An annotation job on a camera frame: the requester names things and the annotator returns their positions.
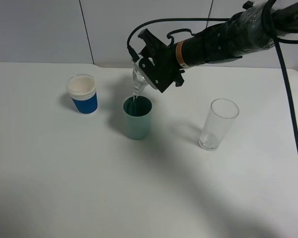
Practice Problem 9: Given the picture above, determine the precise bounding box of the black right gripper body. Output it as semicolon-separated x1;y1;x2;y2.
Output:
138;29;184;87

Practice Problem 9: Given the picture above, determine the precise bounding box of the blue and white paper cup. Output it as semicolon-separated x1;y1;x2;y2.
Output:
66;74;98;115

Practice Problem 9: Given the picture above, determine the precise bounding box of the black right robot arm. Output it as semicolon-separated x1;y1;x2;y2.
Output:
127;0;298;92

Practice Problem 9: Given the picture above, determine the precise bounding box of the black cable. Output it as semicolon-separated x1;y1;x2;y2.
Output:
126;0;298;206

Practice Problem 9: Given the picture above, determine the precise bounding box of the tall clear glass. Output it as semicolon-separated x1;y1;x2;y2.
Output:
199;98;239;151

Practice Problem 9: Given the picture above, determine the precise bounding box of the clear green plastic bottle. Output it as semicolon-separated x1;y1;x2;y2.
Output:
131;59;152;102

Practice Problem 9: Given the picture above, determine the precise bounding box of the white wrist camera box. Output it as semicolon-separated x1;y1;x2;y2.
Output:
136;57;174;93

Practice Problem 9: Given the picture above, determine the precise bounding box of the teal green plastic cup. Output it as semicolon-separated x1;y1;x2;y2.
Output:
123;96;152;140

